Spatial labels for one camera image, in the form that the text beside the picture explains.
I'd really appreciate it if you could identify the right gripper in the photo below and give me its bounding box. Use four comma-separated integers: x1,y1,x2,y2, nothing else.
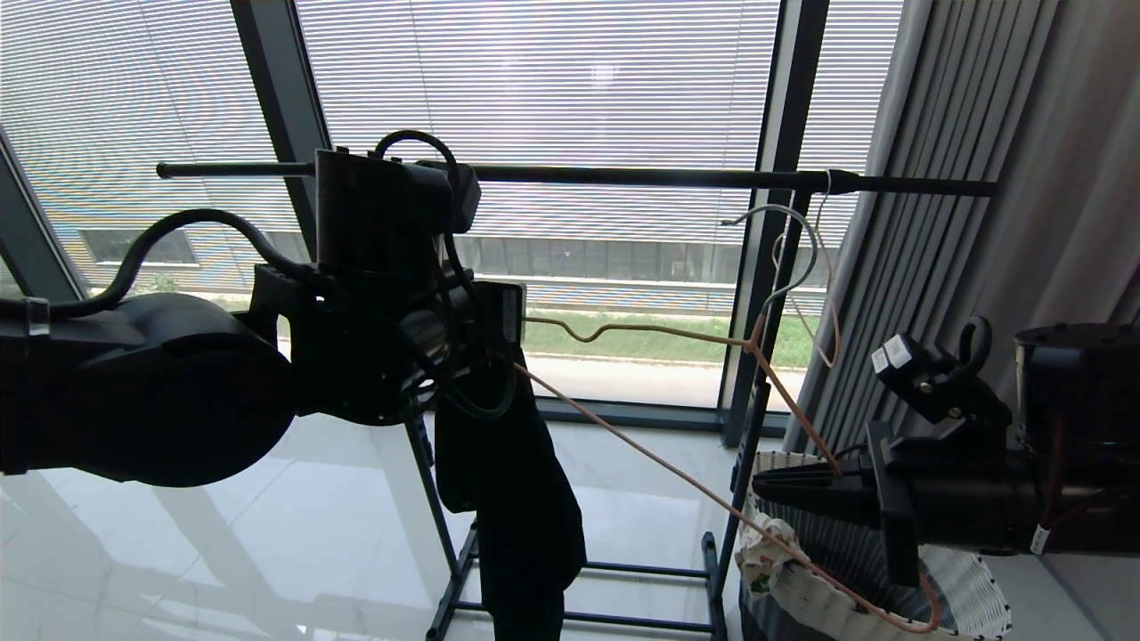
866,421,1023,587

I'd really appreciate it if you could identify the pink clothes hanger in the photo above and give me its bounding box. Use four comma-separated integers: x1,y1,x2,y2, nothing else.
515,205,943,635
770,169,843,370

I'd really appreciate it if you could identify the black garment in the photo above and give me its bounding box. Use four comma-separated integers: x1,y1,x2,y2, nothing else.
435,343,587,641

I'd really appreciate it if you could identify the white laundry basket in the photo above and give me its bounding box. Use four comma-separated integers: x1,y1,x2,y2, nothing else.
737,450,1014,641

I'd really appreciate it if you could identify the black clothes rack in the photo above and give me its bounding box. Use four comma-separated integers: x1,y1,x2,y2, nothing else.
157,160,998,641

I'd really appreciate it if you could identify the cream printed garment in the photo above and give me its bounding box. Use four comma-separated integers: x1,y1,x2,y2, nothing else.
736,525,802,597

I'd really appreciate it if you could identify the grey curtain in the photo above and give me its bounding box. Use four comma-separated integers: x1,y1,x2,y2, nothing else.
784,0,1140,464

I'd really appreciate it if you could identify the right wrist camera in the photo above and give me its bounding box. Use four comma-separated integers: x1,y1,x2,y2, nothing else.
871,316,1014,442

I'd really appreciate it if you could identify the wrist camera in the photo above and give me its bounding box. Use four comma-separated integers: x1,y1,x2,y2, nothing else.
871,316,1014,442
472,280,528,350

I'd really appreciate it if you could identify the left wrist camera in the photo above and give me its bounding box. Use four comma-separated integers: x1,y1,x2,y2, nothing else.
472,280,528,350

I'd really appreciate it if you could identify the black cable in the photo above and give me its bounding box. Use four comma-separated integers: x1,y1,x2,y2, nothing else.
372,131,466,268
0,209,308,321

